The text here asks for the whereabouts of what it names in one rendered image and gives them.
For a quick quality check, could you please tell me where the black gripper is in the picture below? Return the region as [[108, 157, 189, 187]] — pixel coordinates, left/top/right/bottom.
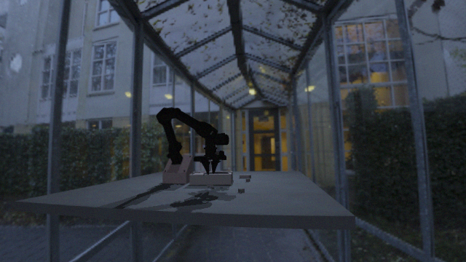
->
[[194, 146, 226, 175]]

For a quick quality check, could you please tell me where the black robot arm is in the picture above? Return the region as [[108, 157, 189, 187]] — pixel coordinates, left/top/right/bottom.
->
[[156, 107, 229, 165]]

